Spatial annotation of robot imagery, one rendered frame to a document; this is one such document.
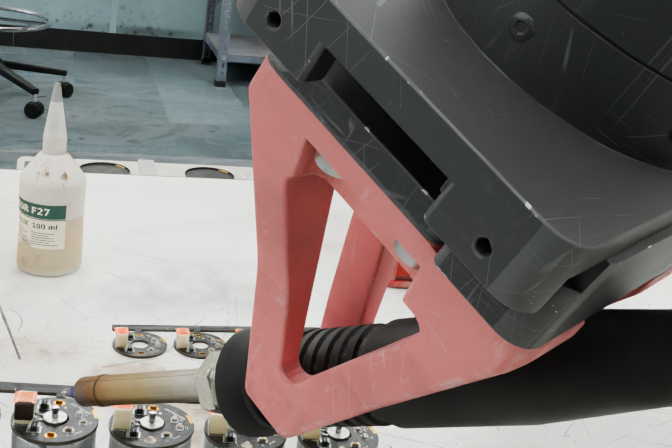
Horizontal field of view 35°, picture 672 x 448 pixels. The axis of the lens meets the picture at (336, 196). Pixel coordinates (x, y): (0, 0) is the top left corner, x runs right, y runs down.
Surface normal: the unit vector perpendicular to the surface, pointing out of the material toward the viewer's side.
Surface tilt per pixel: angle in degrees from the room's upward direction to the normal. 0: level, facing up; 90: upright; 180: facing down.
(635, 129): 111
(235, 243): 0
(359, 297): 87
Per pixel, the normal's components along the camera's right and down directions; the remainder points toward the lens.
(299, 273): 0.75, 0.41
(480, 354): -0.75, 0.40
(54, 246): 0.39, 0.33
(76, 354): 0.13, -0.94
